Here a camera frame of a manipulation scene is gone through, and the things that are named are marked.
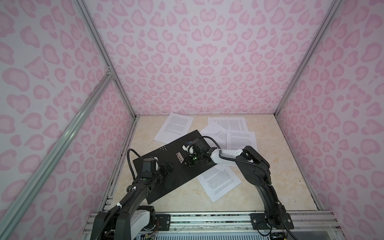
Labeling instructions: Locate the blue A4 clip folder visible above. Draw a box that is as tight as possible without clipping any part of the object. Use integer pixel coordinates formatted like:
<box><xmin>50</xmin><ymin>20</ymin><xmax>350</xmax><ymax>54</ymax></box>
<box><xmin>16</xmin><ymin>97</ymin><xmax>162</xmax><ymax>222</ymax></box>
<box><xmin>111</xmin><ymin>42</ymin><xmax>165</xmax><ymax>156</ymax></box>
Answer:
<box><xmin>143</xmin><ymin>130</ymin><xmax>216</xmax><ymax>204</ymax></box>

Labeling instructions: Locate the printed sheet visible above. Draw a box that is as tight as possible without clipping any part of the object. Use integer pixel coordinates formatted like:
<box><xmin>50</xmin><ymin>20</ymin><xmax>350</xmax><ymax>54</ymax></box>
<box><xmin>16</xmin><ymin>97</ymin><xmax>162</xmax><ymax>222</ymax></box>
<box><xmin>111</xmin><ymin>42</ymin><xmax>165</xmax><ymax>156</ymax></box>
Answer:
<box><xmin>154</xmin><ymin>113</ymin><xmax>194</xmax><ymax>144</ymax></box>
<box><xmin>197</xmin><ymin>165</ymin><xmax>242</xmax><ymax>203</ymax></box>
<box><xmin>208</xmin><ymin>117</ymin><xmax>248</xmax><ymax>132</ymax></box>
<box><xmin>223</xmin><ymin>130</ymin><xmax>258</xmax><ymax>159</ymax></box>
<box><xmin>200</xmin><ymin>122</ymin><xmax>227</xmax><ymax>150</ymax></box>

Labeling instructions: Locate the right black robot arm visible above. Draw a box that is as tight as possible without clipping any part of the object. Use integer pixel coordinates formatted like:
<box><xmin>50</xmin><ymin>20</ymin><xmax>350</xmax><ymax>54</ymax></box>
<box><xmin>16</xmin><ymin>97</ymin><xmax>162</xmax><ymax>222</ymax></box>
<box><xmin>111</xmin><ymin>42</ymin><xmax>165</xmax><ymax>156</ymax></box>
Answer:
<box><xmin>183</xmin><ymin>139</ymin><xmax>294</xmax><ymax>231</ymax></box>

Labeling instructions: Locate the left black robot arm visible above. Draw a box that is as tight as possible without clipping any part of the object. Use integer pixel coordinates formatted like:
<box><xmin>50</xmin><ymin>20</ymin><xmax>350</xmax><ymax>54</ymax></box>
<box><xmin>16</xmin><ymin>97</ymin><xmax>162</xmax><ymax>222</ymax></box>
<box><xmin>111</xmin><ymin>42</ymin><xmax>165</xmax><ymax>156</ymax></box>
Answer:
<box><xmin>91</xmin><ymin>158</ymin><xmax>174</xmax><ymax>240</ymax></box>

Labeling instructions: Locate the metal folder clip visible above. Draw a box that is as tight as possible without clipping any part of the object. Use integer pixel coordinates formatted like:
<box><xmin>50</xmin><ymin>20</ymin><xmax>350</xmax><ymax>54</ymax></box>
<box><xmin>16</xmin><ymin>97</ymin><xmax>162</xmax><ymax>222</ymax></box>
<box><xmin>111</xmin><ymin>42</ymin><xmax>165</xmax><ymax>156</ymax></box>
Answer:
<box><xmin>176</xmin><ymin>152</ymin><xmax>185</xmax><ymax>164</ymax></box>

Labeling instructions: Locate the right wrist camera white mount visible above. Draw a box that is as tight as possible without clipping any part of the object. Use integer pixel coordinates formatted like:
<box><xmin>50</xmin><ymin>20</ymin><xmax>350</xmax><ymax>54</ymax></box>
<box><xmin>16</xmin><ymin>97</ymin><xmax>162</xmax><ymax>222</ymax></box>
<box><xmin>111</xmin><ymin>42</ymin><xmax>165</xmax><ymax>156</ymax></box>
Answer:
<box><xmin>182</xmin><ymin>142</ymin><xmax>195</xmax><ymax>155</ymax></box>

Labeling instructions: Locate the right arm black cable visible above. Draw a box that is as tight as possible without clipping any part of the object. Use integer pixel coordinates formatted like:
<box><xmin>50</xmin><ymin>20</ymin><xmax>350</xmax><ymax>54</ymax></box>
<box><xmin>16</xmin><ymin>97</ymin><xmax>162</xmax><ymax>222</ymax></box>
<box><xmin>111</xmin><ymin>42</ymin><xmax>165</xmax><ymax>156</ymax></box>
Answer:
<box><xmin>197</xmin><ymin>135</ymin><xmax>272</xmax><ymax>187</ymax></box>

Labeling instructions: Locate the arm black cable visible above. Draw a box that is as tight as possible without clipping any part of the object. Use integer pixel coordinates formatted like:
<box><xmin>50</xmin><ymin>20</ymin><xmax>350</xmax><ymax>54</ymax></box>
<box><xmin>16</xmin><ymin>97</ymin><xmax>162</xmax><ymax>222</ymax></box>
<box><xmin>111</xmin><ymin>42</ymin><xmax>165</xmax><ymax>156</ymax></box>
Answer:
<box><xmin>126</xmin><ymin>148</ymin><xmax>145</xmax><ymax>181</ymax></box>
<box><xmin>197</xmin><ymin>135</ymin><xmax>272</xmax><ymax>187</ymax></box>

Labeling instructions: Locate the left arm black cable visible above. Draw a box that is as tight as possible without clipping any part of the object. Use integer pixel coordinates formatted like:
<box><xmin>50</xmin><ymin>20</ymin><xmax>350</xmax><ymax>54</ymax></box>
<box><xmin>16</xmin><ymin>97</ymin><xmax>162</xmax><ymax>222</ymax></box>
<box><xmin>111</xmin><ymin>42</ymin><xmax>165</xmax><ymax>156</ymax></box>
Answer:
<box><xmin>126</xmin><ymin>148</ymin><xmax>145</xmax><ymax>181</ymax></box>

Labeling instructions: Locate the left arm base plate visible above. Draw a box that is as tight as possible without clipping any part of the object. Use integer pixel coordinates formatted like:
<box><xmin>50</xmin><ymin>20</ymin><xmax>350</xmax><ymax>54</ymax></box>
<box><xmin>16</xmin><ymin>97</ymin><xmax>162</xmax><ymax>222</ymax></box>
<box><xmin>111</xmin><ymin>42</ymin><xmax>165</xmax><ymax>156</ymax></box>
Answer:
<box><xmin>156</xmin><ymin>214</ymin><xmax>171</xmax><ymax>232</ymax></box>

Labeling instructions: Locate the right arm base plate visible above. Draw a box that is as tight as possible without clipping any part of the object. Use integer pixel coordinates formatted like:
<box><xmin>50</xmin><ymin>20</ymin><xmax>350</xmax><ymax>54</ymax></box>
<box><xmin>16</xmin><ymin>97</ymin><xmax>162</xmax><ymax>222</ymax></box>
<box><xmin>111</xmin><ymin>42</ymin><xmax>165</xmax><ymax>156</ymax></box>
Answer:
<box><xmin>250</xmin><ymin>213</ymin><xmax>295</xmax><ymax>231</ymax></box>

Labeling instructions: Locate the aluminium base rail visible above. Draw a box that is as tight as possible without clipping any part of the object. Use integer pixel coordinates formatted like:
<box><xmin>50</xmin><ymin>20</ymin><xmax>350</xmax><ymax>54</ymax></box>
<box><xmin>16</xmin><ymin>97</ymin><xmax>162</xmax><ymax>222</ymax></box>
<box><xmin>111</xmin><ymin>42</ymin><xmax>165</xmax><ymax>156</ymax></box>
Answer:
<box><xmin>80</xmin><ymin>210</ymin><xmax>346</xmax><ymax>240</ymax></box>

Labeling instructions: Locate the aluminium frame diagonal bar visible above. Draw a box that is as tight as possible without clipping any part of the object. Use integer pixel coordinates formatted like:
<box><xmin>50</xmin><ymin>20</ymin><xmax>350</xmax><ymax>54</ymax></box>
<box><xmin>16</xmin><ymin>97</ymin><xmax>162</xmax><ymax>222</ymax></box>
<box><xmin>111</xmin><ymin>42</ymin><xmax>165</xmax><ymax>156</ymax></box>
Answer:
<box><xmin>1</xmin><ymin>73</ymin><xmax>114</xmax><ymax>239</ymax></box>

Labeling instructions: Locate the aluminium frame left post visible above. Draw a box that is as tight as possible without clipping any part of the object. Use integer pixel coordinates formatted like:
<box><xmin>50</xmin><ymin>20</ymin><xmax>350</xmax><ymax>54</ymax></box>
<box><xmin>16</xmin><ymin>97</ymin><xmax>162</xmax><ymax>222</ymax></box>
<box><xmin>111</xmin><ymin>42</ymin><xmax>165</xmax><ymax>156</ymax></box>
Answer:
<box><xmin>73</xmin><ymin>0</ymin><xmax>137</xmax><ymax>120</ymax></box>

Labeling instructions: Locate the aluminium frame post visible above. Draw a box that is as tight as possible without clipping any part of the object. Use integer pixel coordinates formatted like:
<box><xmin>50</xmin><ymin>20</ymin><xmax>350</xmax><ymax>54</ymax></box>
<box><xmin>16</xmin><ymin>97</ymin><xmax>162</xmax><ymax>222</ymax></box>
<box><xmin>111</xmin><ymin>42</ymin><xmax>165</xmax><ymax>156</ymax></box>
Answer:
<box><xmin>274</xmin><ymin>0</ymin><xmax>344</xmax><ymax>119</ymax></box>
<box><xmin>73</xmin><ymin>0</ymin><xmax>137</xmax><ymax>120</ymax></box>

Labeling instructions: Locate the aluminium frame right post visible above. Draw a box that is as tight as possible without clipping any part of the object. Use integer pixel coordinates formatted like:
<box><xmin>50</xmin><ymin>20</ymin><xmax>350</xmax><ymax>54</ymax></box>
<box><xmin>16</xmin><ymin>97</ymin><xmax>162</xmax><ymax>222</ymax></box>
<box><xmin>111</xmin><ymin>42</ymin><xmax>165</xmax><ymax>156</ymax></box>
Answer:
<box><xmin>274</xmin><ymin>0</ymin><xmax>344</xmax><ymax>119</ymax></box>

